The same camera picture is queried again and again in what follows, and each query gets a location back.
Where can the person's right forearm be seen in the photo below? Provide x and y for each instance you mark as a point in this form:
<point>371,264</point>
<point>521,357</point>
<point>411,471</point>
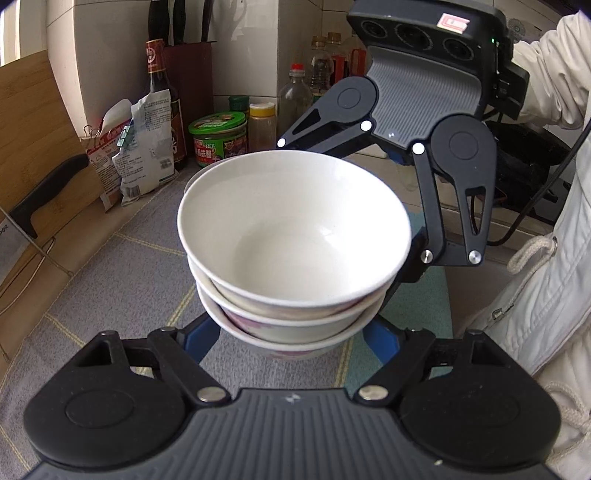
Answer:
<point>554,69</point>

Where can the dark soy sauce bottle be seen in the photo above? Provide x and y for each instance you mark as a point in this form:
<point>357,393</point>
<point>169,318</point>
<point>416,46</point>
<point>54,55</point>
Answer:
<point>157,69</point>

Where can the black appliance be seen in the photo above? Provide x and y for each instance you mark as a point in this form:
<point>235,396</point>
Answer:
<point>521,166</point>

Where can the red and white food bag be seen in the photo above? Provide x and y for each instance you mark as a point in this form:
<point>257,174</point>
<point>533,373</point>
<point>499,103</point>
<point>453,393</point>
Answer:
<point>104,159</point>

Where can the red-capped clear plastic bottle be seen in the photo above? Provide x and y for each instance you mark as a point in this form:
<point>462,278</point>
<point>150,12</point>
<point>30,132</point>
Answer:
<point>295,97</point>

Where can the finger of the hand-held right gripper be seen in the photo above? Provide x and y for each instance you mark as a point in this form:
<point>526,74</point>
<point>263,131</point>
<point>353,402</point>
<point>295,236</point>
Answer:
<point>431,217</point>
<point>323,131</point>

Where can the green-capped small jar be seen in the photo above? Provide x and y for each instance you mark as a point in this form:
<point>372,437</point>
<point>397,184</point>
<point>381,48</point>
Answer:
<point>238,102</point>

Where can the grey checked cloth mat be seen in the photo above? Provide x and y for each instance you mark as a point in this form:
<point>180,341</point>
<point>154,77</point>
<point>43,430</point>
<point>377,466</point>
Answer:
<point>115,286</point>

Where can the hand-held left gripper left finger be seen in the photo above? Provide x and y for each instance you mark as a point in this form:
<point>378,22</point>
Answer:
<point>203,334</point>

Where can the green-lidded sauce jar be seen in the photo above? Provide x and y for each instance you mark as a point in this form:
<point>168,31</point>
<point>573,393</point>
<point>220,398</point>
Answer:
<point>217,143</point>

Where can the bamboo cutting board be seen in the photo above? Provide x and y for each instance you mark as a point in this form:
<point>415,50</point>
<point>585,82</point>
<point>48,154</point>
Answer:
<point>37,115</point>

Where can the cooking oil bottle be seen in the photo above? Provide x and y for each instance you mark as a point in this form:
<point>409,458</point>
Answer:
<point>321,67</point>

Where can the white and blue food bag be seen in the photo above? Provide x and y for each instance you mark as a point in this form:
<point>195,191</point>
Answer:
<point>147,147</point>

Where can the yellow-lidded spice jar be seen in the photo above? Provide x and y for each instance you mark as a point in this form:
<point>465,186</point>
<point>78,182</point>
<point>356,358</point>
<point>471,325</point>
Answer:
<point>262,129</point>

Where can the binder clip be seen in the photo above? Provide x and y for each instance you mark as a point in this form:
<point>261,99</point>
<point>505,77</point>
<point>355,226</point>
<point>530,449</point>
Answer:
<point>92,134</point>

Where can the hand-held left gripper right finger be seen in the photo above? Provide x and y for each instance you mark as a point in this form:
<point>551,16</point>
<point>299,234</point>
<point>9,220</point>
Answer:
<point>378,337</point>

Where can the white floral ceramic bowl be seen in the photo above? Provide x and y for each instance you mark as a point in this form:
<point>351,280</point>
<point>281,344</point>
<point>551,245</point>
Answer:
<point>286,230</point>
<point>295,349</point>
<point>323,330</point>

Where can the brown knife block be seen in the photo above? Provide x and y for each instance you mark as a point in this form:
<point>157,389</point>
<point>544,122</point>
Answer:
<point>194,83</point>

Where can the red-labelled condiment bottle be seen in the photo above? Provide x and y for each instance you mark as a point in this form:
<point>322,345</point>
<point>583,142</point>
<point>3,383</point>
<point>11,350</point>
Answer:
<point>358,57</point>

